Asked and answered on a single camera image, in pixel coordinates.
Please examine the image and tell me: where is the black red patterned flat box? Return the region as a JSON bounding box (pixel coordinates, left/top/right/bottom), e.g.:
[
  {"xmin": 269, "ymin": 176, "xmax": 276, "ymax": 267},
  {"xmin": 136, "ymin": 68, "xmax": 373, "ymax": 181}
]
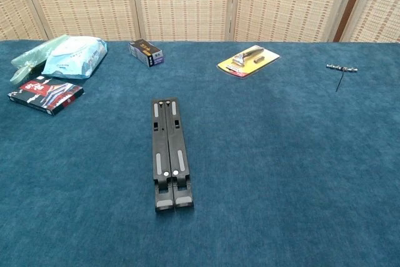
[{"xmin": 7, "ymin": 75, "xmax": 85, "ymax": 116}]

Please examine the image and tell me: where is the mint green plastic pouch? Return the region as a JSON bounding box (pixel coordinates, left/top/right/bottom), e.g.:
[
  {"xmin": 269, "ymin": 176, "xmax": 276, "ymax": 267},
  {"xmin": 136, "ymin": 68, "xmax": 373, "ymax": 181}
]
[{"xmin": 9, "ymin": 34, "xmax": 68, "ymax": 86}]

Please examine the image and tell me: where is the light blue wet wipes pack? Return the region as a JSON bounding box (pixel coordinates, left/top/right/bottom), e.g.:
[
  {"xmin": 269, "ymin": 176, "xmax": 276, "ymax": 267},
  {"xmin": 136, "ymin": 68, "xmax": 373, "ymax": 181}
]
[{"xmin": 41, "ymin": 36, "xmax": 109, "ymax": 79}]

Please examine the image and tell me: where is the brown wooden post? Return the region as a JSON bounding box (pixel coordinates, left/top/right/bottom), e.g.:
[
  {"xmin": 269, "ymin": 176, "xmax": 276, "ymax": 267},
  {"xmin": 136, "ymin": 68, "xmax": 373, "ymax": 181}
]
[{"xmin": 332, "ymin": 0, "xmax": 371, "ymax": 42}]

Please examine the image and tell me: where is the black folding laptop stand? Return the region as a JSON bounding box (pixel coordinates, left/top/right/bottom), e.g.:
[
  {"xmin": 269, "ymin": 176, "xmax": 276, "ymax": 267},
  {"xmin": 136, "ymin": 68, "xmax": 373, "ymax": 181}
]
[{"xmin": 151, "ymin": 98, "xmax": 194, "ymax": 213}]

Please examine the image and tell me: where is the small dark box gold label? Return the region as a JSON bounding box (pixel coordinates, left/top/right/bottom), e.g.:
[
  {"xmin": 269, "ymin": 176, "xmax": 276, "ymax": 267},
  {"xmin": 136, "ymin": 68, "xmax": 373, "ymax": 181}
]
[{"xmin": 128, "ymin": 38, "xmax": 164, "ymax": 68}]

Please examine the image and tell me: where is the metal T-handle corkscrew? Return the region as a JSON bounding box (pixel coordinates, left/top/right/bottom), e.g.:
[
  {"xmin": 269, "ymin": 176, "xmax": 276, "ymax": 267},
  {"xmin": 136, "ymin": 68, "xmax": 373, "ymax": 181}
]
[{"xmin": 326, "ymin": 63, "xmax": 359, "ymax": 93}]

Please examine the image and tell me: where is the razor in yellow blister pack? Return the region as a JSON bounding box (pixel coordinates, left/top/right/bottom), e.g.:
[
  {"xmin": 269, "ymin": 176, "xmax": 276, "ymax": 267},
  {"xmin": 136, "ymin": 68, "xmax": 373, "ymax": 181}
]
[{"xmin": 217, "ymin": 44, "xmax": 281, "ymax": 78}]

